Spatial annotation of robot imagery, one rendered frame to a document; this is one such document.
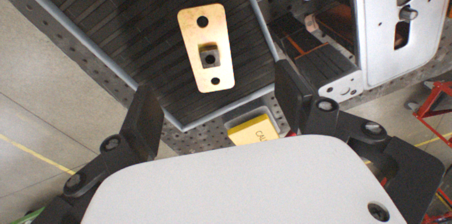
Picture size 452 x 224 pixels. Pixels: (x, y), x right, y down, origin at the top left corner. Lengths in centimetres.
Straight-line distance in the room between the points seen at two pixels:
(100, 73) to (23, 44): 112
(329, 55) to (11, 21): 180
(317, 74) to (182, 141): 77
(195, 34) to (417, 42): 49
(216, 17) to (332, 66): 31
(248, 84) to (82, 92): 179
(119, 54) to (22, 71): 187
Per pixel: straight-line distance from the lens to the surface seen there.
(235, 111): 27
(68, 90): 197
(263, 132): 27
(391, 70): 58
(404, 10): 49
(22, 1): 81
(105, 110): 200
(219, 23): 17
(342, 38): 62
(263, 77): 20
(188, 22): 17
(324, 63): 44
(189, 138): 100
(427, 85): 274
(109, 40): 19
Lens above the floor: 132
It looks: 50 degrees down
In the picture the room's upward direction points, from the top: 170 degrees clockwise
